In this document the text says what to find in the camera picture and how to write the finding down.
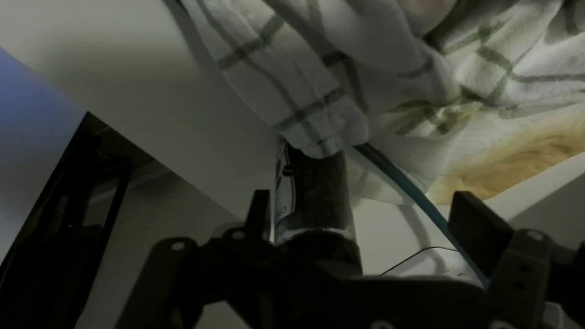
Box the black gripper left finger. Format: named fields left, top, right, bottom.
left=118, top=187, right=399, bottom=329

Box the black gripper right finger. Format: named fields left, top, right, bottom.
left=447, top=189, right=585, bottom=329

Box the white checkered dish towel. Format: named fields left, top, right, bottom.
left=163, top=0, right=585, bottom=207

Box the thin dark cable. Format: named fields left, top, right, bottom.
left=355, top=143, right=491, bottom=289

